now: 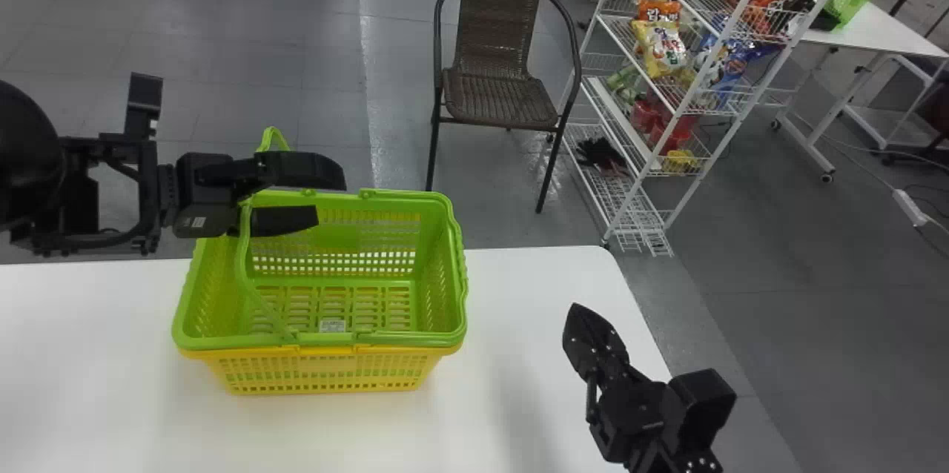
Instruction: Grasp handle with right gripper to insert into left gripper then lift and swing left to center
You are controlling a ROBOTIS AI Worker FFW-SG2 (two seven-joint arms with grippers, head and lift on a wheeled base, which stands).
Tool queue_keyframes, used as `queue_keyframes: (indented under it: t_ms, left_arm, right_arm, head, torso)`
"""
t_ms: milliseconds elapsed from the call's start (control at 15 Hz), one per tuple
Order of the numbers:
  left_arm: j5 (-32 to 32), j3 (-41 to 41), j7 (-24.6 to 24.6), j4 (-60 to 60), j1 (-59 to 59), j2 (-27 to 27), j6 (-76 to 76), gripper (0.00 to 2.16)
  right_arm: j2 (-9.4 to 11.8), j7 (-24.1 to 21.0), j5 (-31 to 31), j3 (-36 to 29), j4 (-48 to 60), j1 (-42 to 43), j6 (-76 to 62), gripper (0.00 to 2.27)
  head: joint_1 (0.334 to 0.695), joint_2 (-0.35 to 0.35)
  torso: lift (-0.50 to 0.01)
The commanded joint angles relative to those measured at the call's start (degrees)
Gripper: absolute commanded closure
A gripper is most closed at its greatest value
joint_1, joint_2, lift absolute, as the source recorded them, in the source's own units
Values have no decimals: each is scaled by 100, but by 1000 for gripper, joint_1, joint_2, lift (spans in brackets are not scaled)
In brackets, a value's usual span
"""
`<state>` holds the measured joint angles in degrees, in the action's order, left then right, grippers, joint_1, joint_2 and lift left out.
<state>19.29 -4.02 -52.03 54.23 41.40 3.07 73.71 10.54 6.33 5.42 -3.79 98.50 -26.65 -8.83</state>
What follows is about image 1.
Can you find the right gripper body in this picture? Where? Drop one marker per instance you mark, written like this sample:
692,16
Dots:
634,414

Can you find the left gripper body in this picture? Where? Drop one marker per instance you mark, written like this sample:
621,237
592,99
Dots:
207,210

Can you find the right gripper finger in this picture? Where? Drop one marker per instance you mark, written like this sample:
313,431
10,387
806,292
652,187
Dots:
593,343

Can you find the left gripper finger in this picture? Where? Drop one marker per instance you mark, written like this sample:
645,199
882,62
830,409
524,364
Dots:
296,169
285,221

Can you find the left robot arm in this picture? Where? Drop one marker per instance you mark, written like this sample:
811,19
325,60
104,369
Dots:
30,154

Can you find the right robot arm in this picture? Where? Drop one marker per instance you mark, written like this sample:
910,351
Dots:
682,462

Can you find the yellow basket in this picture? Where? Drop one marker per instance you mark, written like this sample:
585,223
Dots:
319,373

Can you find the green basket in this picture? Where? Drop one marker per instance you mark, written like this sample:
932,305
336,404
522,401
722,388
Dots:
849,2
445,265

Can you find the black gloves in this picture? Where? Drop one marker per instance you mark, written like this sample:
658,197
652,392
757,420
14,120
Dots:
599,154

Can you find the brown wicker chair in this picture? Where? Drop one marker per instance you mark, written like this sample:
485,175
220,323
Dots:
493,91

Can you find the yellow snack packet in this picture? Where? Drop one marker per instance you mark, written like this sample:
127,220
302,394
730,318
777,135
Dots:
662,50

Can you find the orange snack packet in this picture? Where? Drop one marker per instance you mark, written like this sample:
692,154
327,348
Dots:
658,9

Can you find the white power strip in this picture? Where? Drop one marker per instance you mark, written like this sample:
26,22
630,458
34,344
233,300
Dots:
910,207

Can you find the white side table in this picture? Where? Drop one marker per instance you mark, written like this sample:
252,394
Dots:
882,32

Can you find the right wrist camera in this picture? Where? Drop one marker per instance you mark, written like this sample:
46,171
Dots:
704,402

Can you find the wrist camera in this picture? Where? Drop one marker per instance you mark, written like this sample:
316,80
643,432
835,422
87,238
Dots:
144,95
704,402

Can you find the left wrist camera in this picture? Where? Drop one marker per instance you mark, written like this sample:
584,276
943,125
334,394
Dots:
144,95

